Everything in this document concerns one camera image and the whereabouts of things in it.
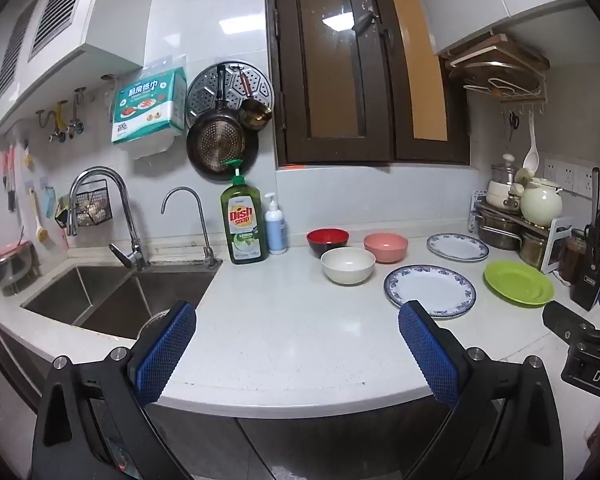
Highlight blue pump bottle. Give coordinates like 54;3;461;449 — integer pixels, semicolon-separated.
264;192;289;256

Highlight dark base cabinet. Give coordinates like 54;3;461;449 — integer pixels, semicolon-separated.
0;325;451;480

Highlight wooden cutting board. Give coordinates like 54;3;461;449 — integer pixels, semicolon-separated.
447;34;551;76

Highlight green dish soap bottle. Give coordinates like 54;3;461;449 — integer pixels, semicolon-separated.
220;159;270;266

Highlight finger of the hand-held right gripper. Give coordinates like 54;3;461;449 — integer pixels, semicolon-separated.
542;301;598;346

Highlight blue floral rimmed plate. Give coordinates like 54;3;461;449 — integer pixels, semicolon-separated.
426;233;490;264
383;264;477;320

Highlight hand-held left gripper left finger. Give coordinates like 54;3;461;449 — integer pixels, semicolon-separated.
30;300;198;480

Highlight white ladle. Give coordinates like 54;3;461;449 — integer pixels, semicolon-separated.
522;110;540;171

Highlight white wire wall rack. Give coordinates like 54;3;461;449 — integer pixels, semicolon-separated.
462;72;551;117

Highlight white wall outlets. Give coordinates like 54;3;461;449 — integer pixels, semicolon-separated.
542;157;600;196

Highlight white pot with lid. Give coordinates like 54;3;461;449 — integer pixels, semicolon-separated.
486;152;526;211

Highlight black wire faucet basket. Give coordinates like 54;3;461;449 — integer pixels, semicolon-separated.
70;187;113;227

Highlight red bowl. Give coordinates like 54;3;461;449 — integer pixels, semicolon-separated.
306;228;350;259

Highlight small chrome gooseneck faucet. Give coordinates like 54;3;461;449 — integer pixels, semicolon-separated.
160;186;223;268

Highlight yellow dish brush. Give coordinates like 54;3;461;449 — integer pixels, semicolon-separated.
27;187;51;246

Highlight brown glass jar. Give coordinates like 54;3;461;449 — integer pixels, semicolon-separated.
560;230;588;283

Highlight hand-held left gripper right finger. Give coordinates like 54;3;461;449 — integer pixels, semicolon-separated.
397;300;566;480

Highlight stainless steel colander bowl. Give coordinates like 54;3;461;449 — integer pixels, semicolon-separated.
0;241;38;291

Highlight cream ceramic teapot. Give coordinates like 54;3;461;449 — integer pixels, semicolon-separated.
520;177;565;227

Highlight pink bowl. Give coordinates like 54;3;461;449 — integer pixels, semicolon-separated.
363;232;409;265

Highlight white vented wall cabinet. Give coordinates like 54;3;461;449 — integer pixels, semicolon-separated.
0;0;161;138

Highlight green plate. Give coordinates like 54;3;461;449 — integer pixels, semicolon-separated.
483;260;555;307

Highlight black knife block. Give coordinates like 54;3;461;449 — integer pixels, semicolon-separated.
571;220;600;311

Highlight hanging utensils on hooks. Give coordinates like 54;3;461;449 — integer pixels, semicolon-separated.
36;87;88;142

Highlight stainless steel sink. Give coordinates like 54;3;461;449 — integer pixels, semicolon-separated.
20;262;218;341

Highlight dark brown wooden window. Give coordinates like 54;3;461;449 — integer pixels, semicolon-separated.
265;0;472;168

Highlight green sponge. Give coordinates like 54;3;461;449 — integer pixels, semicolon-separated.
55;195;73;228

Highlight white bowl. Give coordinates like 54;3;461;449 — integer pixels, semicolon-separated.
320;247;376;286

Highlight kitchen paper towel pack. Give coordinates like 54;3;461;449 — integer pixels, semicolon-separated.
111;67;188;145

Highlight small stainless steel pot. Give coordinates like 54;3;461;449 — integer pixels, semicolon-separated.
519;230;556;271

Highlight round metal steamer plate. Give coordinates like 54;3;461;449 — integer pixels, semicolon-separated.
185;60;272;128

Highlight white metal pot rack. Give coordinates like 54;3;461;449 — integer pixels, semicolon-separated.
470;190;573;273

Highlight small copper pot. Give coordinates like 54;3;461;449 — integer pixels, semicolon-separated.
237;72;273;133

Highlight tall chrome kitchen faucet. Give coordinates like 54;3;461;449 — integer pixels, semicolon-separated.
66;166;151;272

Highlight perforated dark frying pan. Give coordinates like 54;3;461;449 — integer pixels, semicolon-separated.
186;64;259;182

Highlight pink hanging utensils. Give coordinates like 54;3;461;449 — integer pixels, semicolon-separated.
1;145;18;211

